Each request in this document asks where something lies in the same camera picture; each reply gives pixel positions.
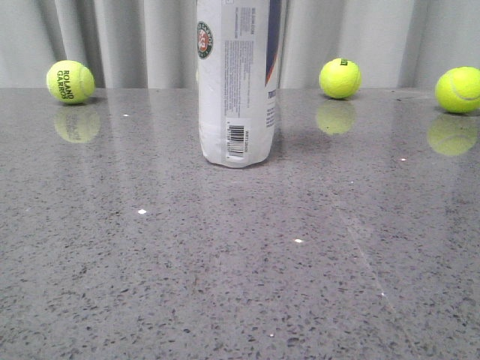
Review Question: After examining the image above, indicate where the Wilson tennis ball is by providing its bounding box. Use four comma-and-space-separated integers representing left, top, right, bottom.
319, 58, 362, 99

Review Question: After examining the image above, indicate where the clear plastic tennis ball can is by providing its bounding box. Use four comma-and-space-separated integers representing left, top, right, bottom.
196, 1, 283, 168

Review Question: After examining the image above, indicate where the Roland Garros tennis ball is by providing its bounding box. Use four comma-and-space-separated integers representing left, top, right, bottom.
46, 60, 96, 104

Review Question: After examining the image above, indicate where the plain yellow tennis ball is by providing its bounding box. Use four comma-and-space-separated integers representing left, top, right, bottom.
435, 66, 479, 113

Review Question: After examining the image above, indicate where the grey pleated curtain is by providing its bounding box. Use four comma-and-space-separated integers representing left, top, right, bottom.
1, 1, 479, 89

